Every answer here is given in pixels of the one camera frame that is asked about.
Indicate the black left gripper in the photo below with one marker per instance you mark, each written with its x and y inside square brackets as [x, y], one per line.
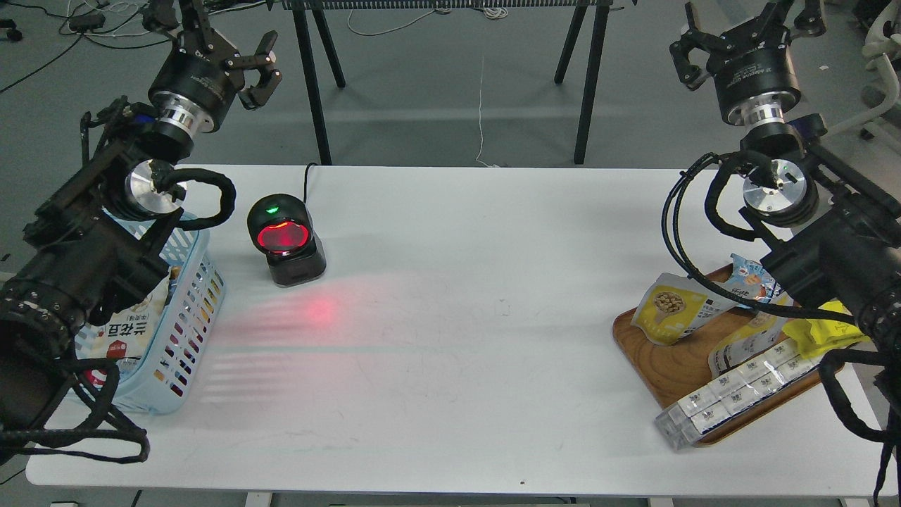
[203, 66]

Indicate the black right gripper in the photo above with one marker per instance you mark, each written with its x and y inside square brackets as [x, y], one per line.
[757, 74]

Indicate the yellow white nut snack pouch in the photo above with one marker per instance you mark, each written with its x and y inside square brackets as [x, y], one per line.
[675, 307]

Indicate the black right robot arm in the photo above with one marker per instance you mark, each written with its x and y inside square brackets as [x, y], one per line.
[832, 233]

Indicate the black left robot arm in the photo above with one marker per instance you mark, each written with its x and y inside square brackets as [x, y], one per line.
[99, 238]

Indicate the blue cookie snack packet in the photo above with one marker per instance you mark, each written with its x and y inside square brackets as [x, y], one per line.
[750, 280]

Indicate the light blue plastic basket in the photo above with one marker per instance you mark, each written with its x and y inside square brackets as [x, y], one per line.
[160, 381]

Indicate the white yellow standing snack pouch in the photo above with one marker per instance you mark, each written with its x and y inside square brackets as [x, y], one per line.
[750, 339]

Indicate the white orange snack bag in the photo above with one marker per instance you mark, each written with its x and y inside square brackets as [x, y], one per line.
[128, 333]

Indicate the yellow cartoon snack packet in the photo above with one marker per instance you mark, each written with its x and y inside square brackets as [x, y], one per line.
[813, 338]

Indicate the red green snack packet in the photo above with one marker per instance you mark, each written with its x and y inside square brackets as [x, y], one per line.
[108, 372]

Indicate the white office chair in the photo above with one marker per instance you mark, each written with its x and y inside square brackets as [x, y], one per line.
[880, 53]

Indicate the black barcode scanner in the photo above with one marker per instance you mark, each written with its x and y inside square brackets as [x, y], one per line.
[280, 227]

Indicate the round-cornered wooden tray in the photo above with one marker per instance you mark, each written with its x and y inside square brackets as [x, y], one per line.
[671, 372]

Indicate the black trestle table frame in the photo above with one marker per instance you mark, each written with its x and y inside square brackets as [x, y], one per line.
[445, 67]

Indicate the black power adapter with cables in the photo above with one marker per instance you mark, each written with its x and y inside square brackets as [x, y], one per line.
[84, 26]

